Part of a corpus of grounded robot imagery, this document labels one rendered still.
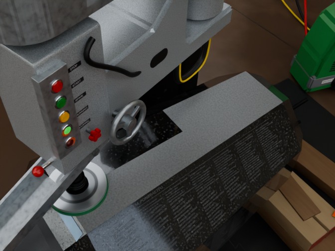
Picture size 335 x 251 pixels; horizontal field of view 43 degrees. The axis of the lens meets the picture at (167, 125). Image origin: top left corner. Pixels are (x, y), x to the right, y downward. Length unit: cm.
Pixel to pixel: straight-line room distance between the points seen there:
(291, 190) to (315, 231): 24
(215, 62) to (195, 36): 176
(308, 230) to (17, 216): 142
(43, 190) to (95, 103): 39
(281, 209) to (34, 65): 164
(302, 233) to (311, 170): 50
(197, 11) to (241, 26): 213
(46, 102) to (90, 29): 19
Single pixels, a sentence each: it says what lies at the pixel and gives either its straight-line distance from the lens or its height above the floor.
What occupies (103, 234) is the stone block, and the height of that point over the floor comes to 78.
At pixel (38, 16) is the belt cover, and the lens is 90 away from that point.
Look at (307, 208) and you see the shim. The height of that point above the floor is 22.
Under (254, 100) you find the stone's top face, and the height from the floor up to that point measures 80.
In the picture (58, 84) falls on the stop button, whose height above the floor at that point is 146.
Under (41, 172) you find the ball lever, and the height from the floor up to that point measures 116.
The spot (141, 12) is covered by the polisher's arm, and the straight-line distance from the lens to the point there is 127.
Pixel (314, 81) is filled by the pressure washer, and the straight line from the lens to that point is 307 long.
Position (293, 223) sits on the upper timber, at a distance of 228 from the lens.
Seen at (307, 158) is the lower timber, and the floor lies 9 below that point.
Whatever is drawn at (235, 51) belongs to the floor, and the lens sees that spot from 337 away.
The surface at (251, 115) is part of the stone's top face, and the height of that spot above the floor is 80.
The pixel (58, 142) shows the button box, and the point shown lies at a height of 128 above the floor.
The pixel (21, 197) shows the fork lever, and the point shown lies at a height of 94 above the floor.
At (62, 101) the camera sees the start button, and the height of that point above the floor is 141.
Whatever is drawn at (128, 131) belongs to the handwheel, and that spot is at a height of 114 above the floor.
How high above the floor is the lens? 213
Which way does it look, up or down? 50 degrees down
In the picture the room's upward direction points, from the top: 3 degrees clockwise
